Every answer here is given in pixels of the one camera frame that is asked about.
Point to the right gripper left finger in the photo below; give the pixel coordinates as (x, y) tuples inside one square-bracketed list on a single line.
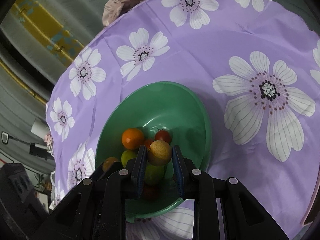
[(96, 207)]

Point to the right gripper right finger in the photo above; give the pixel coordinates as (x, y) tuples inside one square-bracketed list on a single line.
[(223, 209)]

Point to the small orange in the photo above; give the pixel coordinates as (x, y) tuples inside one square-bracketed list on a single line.
[(108, 163)]

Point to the yellow green lime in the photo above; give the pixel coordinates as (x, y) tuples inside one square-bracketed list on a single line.
[(126, 156)]

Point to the large orange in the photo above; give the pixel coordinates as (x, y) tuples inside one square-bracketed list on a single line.
[(132, 138)]

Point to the red cherry tomato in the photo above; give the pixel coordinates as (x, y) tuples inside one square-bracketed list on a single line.
[(147, 143), (164, 136)]

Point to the tan longan fruit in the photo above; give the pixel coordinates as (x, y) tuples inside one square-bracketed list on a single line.
[(159, 153)]

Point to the green plastic bowl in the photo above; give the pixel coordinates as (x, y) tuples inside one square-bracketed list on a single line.
[(159, 106)]

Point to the black floor lamp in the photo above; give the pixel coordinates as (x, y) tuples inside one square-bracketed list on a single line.
[(35, 149)]

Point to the pink clothes pile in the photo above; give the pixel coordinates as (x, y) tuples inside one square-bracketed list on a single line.
[(115, 8)]

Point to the purple floral tablecloth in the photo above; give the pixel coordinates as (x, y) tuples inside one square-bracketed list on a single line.
[(254, 65)]

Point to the black tracking camera box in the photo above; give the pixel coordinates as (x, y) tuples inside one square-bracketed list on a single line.
[(22, 213)]

